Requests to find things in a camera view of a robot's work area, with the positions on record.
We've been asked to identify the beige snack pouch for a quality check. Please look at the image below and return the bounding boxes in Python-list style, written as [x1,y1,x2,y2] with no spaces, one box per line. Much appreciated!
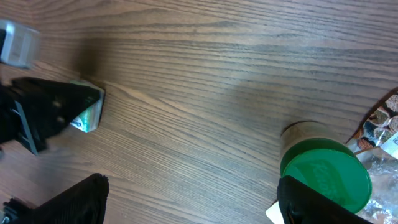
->
[266,90,397,223]

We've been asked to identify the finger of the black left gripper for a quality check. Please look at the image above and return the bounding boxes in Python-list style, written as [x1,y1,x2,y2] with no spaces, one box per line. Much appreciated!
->
[11,77,101,139]

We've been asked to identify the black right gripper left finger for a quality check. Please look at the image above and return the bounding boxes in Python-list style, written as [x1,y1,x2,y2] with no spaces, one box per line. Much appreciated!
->
[2,173,109,224]

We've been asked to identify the teal tissue pack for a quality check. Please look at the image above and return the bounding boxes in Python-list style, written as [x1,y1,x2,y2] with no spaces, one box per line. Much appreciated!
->
[70,80,105,133]

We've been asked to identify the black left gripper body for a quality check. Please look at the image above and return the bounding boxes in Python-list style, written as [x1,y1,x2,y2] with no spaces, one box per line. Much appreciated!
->
[1,85,47,155]

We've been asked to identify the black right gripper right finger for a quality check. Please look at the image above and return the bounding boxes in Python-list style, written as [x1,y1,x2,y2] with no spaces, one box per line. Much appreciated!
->
[277,176,371,224]

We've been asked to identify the green lid jar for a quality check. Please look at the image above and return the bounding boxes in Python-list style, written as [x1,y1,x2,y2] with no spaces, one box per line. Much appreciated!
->
[279,121,373,213]

